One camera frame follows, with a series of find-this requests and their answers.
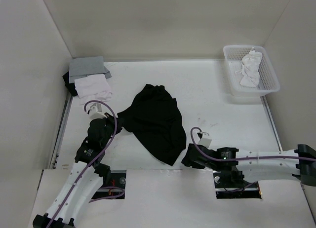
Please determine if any black tank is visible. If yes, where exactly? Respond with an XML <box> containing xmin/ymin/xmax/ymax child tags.
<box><xmin>62</xmin><ymin>72</ymin><xmax>78</xmax><ymax>97</ymax></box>
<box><xmin>118</xmin><ymin>84</ymin><xmax>187</xmax><ymax>166</ymax></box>

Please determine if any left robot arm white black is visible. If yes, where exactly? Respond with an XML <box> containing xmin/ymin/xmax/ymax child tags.
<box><xmin>33</xmin><ymin>113</ymin><xmax>123</xmax><ymax>228</ymax></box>

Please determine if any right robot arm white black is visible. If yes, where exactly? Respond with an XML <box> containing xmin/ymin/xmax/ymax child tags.
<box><xmin>182</xmin><ymin>144</ymin><xmax>316</xmax><ymax>188</ymax></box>

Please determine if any white folded tank top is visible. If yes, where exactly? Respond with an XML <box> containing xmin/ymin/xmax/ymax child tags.
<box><xmin>75</xmin><ymin>74</ymin><xmax>113</xmax><ymax>105</ymax></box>

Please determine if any black folded tank top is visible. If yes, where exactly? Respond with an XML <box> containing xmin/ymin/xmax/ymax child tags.
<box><xmin>62</xmin><ymin>72</ymin><xmax>78</xmax><ymax>97</ymax></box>

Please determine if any grey folded tank top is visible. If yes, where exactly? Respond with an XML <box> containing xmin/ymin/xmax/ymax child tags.
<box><xmin>69</xmin><ymin>56</ymin><xmax>112</xmax><ymax>83</ymax></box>

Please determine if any white crumpled tank top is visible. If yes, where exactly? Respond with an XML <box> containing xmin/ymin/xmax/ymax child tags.
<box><xmin>235</xmin><ymin>47</ymin><xmax>263</xmax><ymax>87</ymax></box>

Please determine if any white plastic laundry basket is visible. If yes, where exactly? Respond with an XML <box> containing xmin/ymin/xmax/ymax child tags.
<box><xmin>223</xmin><ymin>45</ymin><xmax>280</xmax><ymax>97</ymax></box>

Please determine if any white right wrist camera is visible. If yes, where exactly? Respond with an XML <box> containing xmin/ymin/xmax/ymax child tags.
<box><xmin>197</xmin><ymin>132</ymin><xmax>212</xmax><ymax>148</ymax></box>

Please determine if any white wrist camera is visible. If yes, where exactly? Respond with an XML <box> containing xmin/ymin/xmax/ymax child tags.
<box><xmin>88</xmin><ymin>103</ymin><xmax>105</xmax><ymax>120</ymax></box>
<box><xmin>197</xmin><ymin>132</ymin><xmax>212</xmax><ymax>148</ymax></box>

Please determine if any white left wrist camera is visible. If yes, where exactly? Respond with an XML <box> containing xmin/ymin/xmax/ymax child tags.
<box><xmin>88</xmin><ymin>103</ymin><xmax>105</xmax><ymax>120</ymax></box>

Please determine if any left aluminium table rail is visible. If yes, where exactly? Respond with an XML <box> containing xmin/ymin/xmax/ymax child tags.
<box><xmin>48</xmin><ymin>93</ymin><xmax>73</xmax><ymax>169</ymax></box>

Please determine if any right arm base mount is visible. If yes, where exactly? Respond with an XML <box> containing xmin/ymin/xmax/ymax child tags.
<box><xmin>213</xmin><ymin>171</ymin><xmax>262</xmax><ymax>199</ymax></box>

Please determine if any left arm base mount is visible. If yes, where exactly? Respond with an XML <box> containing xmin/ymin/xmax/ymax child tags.
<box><xmin>92</xmin><ymin>170</ymin><xmax>126</xmax><ymax>200</ymax></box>

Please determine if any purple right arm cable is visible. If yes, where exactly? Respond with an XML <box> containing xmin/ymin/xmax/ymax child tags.
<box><xmin>189</xmin><ymin>126</ymin><xmax>316</xmax><ymax>162</ymax></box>

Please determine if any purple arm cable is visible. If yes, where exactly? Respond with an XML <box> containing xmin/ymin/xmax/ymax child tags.
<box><xmin>46</xmin><ymin>100</ymin><xmax>125</xmax><ymax>228</ymax></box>
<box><xmin>189</xmin><ymin>126</ymin><xmax>316</xmax><ymax>162</ymax></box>

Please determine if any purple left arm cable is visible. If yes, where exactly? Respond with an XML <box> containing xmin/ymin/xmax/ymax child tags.
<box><xmin>46</xmin><ymin>100</ymin><xmax>125</xmax><ymax>228</ymax></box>

